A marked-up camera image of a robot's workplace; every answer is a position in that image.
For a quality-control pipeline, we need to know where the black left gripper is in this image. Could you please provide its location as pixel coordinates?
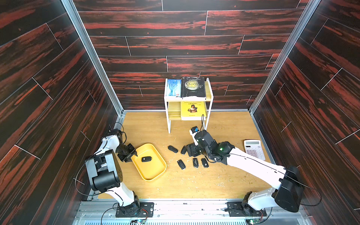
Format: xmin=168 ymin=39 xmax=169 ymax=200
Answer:
xmin=116 ymin=143 xmax=138 ymax=162

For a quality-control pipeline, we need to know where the yellow storage tray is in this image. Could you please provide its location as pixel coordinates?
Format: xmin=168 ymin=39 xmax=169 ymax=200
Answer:
xmin=131 ymin=143 xmax=167 ymax=182

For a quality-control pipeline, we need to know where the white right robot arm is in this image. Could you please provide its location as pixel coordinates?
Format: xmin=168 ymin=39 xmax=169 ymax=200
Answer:
xmin=187 ymin=127 xmax=304 ymax=216

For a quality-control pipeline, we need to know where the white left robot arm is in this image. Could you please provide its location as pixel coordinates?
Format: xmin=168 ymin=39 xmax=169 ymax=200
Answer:
xmin=85 ymin=129 xmax=141 ymax=217

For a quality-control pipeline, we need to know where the black flip car key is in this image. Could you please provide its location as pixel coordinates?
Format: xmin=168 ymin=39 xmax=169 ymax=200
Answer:
xmin=177 ymin=159 xmax=186 ymax=170

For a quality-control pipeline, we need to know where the yellow book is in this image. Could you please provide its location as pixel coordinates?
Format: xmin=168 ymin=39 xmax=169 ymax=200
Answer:
xmin=181 ymin=101 xmax=207 ymax=121

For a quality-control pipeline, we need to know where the white calculator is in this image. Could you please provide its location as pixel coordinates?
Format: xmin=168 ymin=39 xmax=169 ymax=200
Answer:
xmin=244 ymin=140 xmax=266 ymax=161

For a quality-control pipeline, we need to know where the white metal shelf rack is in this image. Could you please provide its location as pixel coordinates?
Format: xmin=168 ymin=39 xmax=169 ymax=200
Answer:
xmin=164 ymin=77 xmax=214 ymax=133

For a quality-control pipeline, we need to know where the black hardcover book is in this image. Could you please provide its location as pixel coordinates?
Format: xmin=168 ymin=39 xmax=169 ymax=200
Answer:
xmin=181 ymin=77 xmax=206 ymax=98

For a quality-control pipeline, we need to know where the blue book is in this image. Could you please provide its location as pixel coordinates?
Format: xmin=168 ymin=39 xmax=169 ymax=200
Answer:
xmin=166 ymin=79 xmax=182 ymax=97

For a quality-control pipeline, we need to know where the black car key with ring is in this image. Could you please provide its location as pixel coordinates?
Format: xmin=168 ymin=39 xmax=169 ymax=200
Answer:
xmin=201 ymin=158 xmax=209 ymax=168

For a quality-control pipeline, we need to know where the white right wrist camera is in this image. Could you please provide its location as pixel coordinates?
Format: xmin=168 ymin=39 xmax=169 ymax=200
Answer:
xmin=189 ymin=126 xmax=199 ymax=146

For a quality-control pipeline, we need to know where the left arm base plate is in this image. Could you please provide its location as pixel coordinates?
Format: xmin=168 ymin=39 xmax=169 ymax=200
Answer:
xmin=115 ymin=202 xmax=155 ymax=218

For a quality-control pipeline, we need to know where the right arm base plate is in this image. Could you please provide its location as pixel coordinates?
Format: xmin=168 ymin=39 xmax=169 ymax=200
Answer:
xmin=224 ymin=202 xmax=267 ymax=217

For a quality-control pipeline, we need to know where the aluminium rail frame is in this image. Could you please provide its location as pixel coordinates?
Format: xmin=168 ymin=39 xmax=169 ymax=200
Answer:
xmin=73 ymin=199 xmax=315 ymax=225

